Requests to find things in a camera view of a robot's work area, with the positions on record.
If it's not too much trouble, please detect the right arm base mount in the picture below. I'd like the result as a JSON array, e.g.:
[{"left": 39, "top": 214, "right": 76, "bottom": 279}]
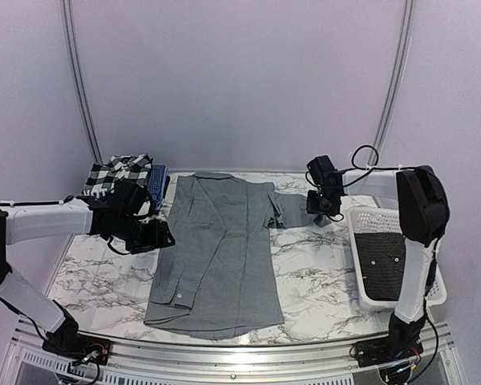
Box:
[{"left": 350, "top": 334, "right": 423, "bottom": 367}]

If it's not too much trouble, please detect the aluminium front frame rail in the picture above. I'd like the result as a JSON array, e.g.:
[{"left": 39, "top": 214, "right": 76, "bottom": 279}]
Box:
[{"left": 7, "top": 316, "right": 456, "bottom": 385}]

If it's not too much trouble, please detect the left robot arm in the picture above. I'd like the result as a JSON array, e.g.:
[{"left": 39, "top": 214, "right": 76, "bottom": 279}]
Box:
[{"left": 0, "top": 197, "right": 176, "bottom": 357}]

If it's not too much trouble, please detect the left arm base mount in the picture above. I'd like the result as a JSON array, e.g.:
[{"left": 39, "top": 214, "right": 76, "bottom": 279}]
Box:
[{"left": 42, "top": 328, "right": 111, "bottom": 366}]

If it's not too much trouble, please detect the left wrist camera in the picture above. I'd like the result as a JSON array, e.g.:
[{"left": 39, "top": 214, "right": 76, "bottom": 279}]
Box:
[{"left": 106, "top": 179, "right": 154, "bottom": 220}]

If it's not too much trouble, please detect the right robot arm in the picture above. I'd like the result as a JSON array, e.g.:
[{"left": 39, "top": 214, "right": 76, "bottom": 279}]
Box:
[{"left": 306, "top": 156, "right": 450, "bottom": 359}]

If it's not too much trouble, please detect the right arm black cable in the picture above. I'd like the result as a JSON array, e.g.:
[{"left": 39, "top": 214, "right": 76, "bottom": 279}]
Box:
[{"left": 320, "top": 144, "right": 440, "bottom": 362}]

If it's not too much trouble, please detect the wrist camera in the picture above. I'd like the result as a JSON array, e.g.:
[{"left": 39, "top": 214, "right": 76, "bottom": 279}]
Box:
[
  {"left": 106, "top": 179, "right": 154, "bottom": 220},
  {"left": 306, "top": 155, "right": 342, "bottom": 188}
]

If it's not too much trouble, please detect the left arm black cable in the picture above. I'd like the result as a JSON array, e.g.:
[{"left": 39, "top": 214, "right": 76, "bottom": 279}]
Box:
[{"left": 0, "top": 194, "right": 153, "bottom": 257}]

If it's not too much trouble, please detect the grey long sleeve shirt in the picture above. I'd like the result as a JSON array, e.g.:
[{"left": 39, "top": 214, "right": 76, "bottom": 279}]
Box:
[{"left": 143, "top": 172, "right": 328, "bottom": 339}]

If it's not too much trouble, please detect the white plastic laundry basket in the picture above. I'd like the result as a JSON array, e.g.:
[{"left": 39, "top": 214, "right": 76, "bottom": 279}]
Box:
[{"left": 346, "top": 206, "right": 448, "bottom": 312}]

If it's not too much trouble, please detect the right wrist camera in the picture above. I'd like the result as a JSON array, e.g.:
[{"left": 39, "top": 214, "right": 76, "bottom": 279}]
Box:
[{"left": 306, "top": 155, "right": 342, "bottom": 188}]

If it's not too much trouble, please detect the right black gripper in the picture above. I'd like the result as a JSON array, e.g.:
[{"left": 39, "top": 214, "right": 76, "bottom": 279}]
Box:
[{"left": 307, "top": 189, "right": 341, "bottom": 217}]

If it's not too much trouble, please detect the black white plaid shirt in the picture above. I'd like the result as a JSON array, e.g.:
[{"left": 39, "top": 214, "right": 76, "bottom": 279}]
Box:
[{"left": 82, "top": 154, "right": 152, "bottom": 198}]

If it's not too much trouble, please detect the right aluminium corner post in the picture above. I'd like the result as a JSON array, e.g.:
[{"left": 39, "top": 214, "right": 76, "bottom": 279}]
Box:
[{"left": 367, "top": 0, "right": 416, "bottom": 166}]

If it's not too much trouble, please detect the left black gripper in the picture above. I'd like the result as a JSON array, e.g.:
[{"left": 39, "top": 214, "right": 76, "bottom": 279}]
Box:
[{"left": 114, "top": 213, "right": 175, "bottom": 254}]

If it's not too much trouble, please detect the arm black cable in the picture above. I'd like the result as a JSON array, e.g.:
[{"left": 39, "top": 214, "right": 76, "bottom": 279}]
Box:
[
  {"left": 0, "top": 194, "right": 153, "bottom": 257},
  {"left": 320, "top": 144, "right": 440, "bottom": 362}
]

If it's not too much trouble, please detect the blue folded shirt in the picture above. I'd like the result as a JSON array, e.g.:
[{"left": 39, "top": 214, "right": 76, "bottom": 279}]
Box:
[{"left": 148, "top": 164, "right": 170, "bottom": 212}]

